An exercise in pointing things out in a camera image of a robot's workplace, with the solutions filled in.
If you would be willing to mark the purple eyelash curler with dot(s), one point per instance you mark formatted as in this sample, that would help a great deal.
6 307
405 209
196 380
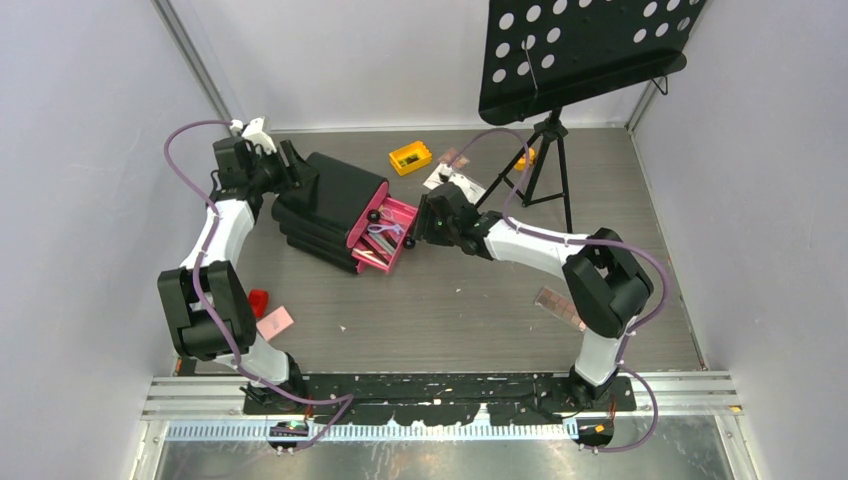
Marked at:
385 228

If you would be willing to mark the small eyeshadow palette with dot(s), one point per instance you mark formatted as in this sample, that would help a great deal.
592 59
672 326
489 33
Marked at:
453 159

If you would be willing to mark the pink sponge block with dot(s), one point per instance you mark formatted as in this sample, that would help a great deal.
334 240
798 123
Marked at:
274 323

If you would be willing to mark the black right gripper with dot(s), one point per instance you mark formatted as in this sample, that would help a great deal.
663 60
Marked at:
424 229

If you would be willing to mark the yellow toy block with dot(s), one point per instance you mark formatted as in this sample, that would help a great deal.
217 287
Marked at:
410 158

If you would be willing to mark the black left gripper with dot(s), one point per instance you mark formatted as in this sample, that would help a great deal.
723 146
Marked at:
293 176

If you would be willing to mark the black tripod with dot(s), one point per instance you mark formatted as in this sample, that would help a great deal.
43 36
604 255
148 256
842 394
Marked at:
551 132

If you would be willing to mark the red block left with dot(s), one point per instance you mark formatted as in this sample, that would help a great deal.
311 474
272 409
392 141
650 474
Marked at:
258 301

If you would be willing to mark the long eyeshadow palette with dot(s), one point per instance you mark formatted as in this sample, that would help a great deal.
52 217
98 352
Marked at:
559 306

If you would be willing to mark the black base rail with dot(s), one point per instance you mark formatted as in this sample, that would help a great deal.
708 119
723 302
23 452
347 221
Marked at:
509 399

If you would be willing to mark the false eyelash card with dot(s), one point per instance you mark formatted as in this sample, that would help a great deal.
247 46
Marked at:
444 174

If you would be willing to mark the black perforated music stand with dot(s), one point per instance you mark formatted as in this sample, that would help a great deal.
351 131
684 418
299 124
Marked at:
544 55

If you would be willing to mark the black drawer organizer cabinet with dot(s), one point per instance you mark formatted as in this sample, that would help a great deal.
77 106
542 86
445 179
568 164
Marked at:
329 212

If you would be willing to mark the yellow toy object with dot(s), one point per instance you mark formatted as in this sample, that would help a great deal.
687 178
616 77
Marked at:
524 161

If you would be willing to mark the white makeup pencil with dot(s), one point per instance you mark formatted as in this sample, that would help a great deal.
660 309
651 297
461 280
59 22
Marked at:
371 257

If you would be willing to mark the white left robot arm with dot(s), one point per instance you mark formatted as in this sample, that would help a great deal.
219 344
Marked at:
206 308

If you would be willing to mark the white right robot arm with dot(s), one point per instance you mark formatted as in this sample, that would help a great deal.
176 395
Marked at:
607 285

